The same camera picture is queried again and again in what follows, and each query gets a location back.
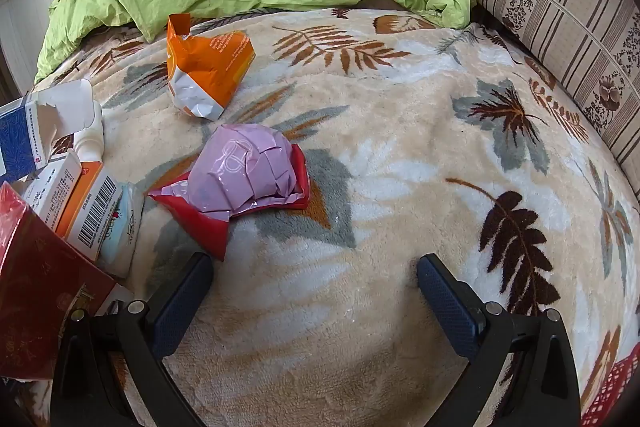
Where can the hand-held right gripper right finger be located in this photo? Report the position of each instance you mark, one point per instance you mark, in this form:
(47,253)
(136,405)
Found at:
(445,302)

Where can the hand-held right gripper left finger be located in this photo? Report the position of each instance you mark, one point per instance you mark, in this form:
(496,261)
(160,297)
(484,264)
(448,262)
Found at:
(182,302)

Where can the teal tissue pack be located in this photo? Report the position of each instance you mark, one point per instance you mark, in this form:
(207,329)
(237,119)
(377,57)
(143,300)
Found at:
(120,227)

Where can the orange barcode box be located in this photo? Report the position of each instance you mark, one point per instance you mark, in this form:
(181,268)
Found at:
(92,212)

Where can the pink plastic bag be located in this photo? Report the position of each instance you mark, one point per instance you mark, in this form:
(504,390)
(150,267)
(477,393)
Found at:
(240,167)

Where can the white medicine box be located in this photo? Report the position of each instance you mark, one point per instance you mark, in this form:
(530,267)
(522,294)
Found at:
(50,187)

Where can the white plastic bottle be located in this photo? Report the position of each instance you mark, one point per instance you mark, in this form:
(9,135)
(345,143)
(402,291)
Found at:
(90,144)

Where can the blue and white torn box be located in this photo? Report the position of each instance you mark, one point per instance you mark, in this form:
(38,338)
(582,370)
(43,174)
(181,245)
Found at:
(20,137)

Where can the orange wrapper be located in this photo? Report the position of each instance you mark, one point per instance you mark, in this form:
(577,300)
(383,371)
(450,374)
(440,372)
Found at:
(210,62)

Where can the red plastic wrapper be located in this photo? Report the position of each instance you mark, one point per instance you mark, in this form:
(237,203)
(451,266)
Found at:
(200,232)

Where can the dark red cardboard box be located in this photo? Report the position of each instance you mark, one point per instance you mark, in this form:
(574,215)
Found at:
(35,287)

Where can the leaf print fleece blanket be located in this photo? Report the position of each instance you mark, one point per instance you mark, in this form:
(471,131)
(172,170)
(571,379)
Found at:
(400,157)

